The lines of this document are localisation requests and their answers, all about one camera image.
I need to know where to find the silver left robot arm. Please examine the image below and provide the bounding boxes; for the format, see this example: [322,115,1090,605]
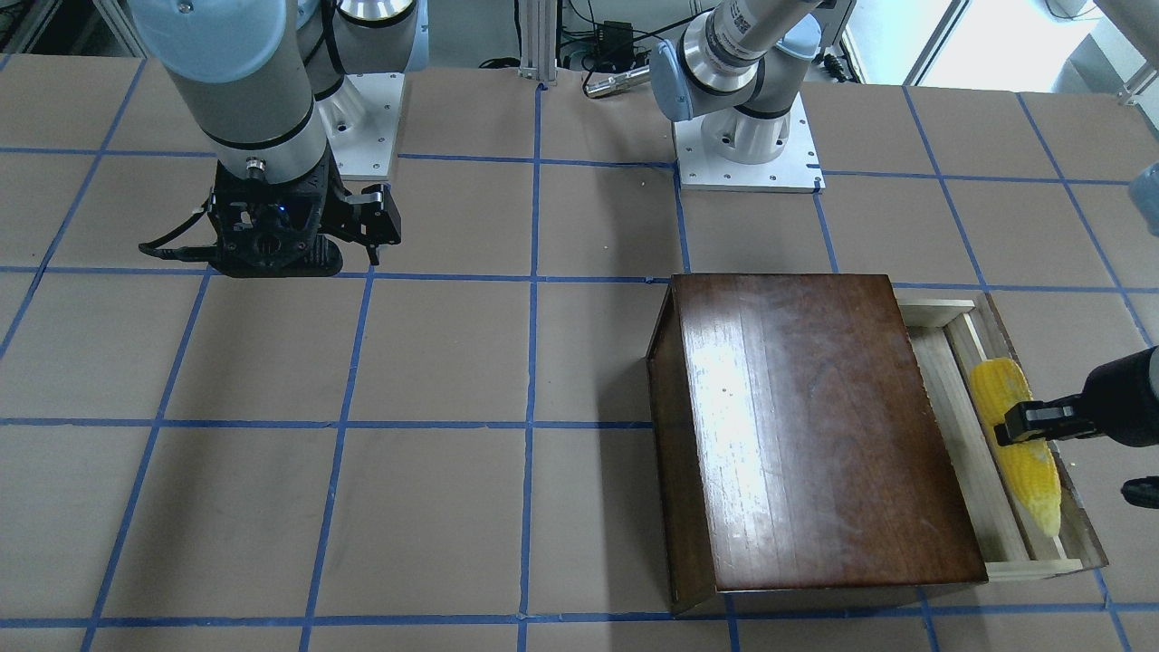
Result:
[649,1,1156,448]

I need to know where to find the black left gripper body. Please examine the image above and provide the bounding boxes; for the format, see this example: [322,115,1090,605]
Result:
[1083,347,1158,446]

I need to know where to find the yellow corn cob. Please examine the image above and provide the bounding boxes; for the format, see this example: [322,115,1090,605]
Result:
[968,358,1060,539]

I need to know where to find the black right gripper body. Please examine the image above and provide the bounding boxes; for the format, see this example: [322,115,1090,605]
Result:
[318,177,356,244]

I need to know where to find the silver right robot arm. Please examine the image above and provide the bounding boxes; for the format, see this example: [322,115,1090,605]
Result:
[129,1,648,432]

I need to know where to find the wooden drawer with white handle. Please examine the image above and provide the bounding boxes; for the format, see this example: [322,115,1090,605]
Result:
[898,293,1108,581]

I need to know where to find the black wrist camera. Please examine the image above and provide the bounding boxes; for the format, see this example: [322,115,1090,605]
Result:
[138,161,343,278]

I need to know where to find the dark wooden drawer cabinet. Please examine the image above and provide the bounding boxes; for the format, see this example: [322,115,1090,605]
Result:
[646,273,987,618]

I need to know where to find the aluminium frame post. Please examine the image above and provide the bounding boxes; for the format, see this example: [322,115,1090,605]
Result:
[513,0,561,88]

